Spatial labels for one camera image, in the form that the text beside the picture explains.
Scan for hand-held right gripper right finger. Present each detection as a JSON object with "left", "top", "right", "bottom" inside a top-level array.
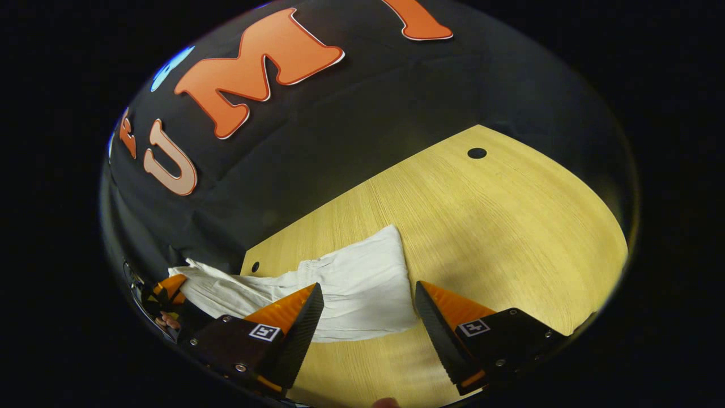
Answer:
[{"left": 415, "top": 280, "right": 567, "bottom": 396}]

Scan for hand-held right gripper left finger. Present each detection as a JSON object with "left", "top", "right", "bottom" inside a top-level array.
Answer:
[{"left": 178, "top": 282, "right": 325, "bottom": 397}]

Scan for white jeans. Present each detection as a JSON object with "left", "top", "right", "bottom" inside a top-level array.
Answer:
[{"left": 169, "top": 224, "right": 421, "bottom": 344}]

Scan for black backdrop cloth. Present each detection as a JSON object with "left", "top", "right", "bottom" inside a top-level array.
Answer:
[{"left": 101, "top": 0, "right": 638, "bottom": 284}]

